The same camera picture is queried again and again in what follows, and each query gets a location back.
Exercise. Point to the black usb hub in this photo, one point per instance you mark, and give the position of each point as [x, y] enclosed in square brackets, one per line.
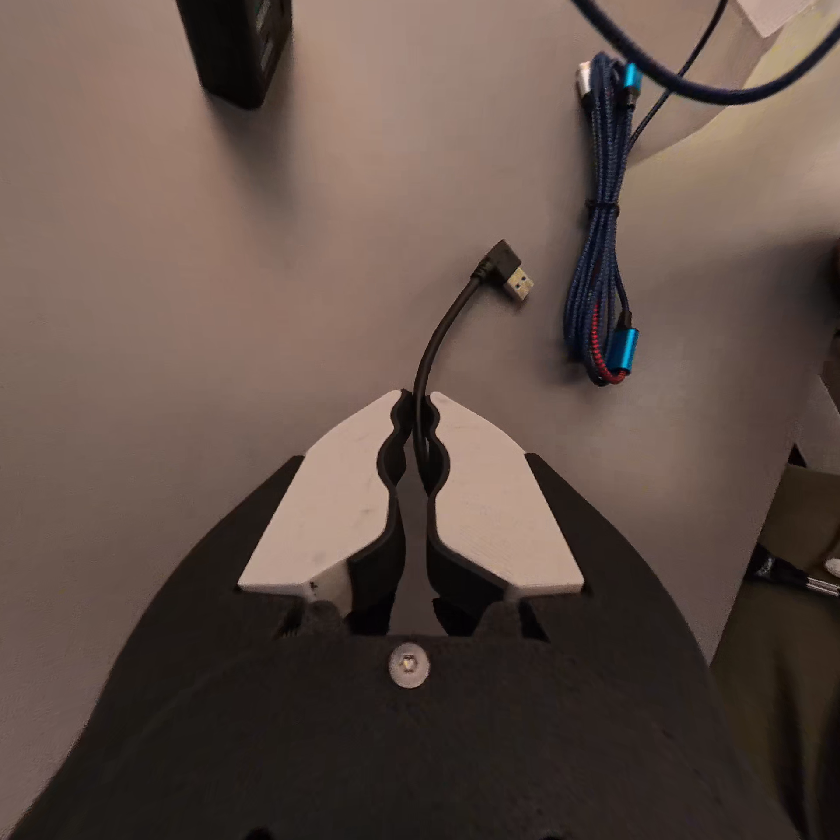
[236, 52]

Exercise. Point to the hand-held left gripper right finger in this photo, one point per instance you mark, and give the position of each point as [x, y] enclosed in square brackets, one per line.
[492, 512]

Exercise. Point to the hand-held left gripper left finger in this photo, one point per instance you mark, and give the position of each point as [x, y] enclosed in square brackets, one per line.
[328, 505]

